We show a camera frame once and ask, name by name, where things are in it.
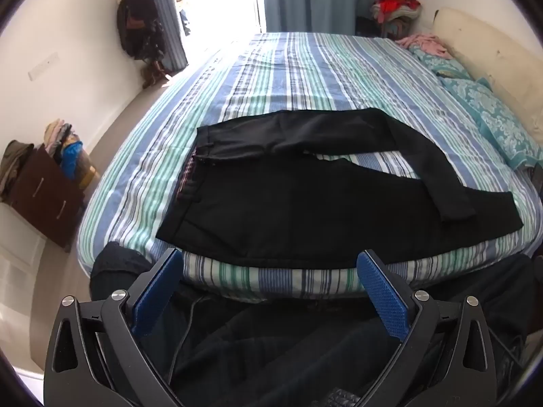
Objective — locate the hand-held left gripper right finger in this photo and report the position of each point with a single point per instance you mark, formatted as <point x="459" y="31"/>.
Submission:
<point x="384" y="296"/>

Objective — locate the small teal patterned pillow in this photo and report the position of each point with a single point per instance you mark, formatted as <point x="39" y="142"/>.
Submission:
<point x="441" y="65"/>

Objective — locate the heap of mixed clothes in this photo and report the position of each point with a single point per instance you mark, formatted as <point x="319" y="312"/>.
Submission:
<point x="65" y="144"/>

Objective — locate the striped bed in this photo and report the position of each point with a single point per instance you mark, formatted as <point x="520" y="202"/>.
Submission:
<point x="297" y="76"/>

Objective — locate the brown wooden dresser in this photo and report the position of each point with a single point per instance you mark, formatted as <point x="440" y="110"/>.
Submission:
<point x="42" y="195"/>

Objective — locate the white cabinet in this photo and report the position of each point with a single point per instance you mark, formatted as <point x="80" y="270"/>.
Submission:
<point x="17" y="241"/>

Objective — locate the grey door curtain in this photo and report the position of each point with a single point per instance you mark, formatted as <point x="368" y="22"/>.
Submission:
<point x="169" y="21"/>

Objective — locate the person's dark clothing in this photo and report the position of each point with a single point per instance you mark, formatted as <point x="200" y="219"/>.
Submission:
<point x="275" y="360"/>

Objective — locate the large teal patterned pillow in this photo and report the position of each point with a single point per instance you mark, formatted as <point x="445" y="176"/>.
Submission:
<point x="500" y="118"/>

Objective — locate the cream padded headboard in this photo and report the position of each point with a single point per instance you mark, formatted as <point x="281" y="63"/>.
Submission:
<point x="496" y="46"/>

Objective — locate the pink cloth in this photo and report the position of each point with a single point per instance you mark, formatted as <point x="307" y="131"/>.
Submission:
<point x="424" y="44"/>

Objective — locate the hanging dark clothes and bags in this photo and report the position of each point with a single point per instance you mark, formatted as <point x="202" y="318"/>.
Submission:
<point x="138" y="12"/>

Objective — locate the olive garment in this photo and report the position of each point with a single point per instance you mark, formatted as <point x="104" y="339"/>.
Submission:
<point x="12" y="163"/>

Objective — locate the black pants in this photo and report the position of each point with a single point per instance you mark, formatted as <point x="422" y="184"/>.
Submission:
<point x="275" y="203"/>

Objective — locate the pile of colourful clothes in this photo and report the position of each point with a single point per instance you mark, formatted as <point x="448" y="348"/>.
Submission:
<point x="396" y="8"/>

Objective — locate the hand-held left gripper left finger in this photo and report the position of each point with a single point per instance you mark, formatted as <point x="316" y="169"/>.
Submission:
<point x="157" y="292"/>

